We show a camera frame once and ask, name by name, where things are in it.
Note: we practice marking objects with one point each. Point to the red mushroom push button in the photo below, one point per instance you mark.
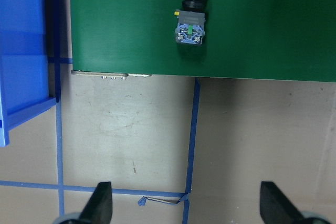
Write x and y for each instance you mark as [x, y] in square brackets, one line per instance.
[190, 28]

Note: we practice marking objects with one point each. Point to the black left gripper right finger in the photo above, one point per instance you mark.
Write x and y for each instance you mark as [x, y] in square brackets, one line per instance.
[275, 207]

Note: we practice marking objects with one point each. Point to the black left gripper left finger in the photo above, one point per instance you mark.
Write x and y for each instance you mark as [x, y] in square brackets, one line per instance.
[99, 207]

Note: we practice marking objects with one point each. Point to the blue source bin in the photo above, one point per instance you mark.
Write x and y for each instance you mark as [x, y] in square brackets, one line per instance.
[24, 64]

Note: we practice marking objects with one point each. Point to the green conveyor belt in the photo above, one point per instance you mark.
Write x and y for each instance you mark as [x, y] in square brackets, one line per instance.
[249, 39]

